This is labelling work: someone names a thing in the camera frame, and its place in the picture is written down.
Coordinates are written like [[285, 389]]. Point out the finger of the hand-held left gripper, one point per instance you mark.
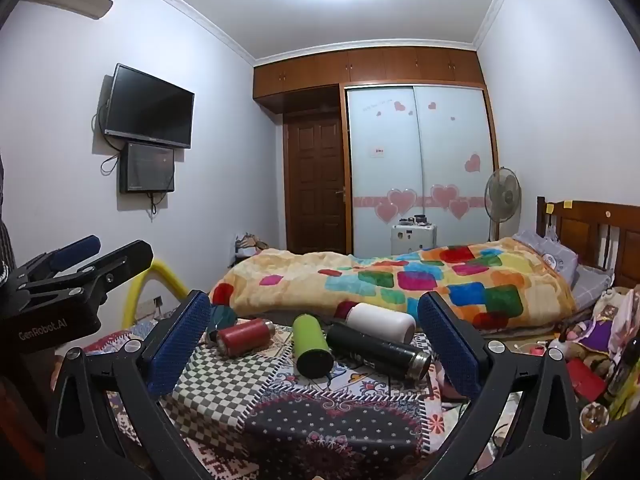
[[125, 260], [75, 252]]

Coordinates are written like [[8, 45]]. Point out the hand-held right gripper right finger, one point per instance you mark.
[[447, 347]]

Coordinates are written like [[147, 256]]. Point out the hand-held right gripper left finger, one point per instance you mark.
[[175, 347]]

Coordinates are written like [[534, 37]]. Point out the red cup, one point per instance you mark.
[[245, 337]]

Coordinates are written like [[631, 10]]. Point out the white bottle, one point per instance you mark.
[[380, 321]]

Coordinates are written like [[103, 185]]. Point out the black cup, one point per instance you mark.
[[370, 350]]

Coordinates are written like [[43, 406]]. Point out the green cup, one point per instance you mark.
[[309, 340]]

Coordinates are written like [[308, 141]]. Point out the yellow foam arch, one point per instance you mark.
[[167, 277]]

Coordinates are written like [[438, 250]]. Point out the colourful patchwork blanket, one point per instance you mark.
[[400, 280]]

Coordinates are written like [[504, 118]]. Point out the white small cabinet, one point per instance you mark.
[[412, 240]]

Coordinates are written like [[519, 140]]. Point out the clutter beside bed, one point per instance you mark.
[[250, 242]]

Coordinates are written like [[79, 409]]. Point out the grey printed pillow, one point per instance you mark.
[[547, 257]]

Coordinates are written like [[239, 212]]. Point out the patterned bed sheet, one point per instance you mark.
[[300, 410]]

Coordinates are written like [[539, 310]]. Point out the red box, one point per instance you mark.
[[584, 379]]

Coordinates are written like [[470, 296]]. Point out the grey checked pillow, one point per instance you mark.
[[592, 285]]

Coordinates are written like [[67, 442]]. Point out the pile of stuffed toys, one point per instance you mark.
[[605, 320]]

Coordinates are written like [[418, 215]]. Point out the standing electric fan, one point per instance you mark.
[[502, 195]]

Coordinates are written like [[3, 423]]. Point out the round patterned bowl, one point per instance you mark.
[[595, 417]]

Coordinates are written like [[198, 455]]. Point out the dark glass bottle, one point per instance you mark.
[[625, 365]]

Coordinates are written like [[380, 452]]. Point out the wooden bed headboard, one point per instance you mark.
[[600, 235]]

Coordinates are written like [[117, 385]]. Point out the wooden wardrobe with heart stickers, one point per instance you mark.
[[420, 160]]

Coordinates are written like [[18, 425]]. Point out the brown wooden door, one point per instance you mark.
[[315, 185]]

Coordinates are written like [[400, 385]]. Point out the small black wall monitor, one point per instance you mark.
[[147, 167]]

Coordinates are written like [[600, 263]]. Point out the wall-mounted black television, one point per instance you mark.
[[150, 107]]

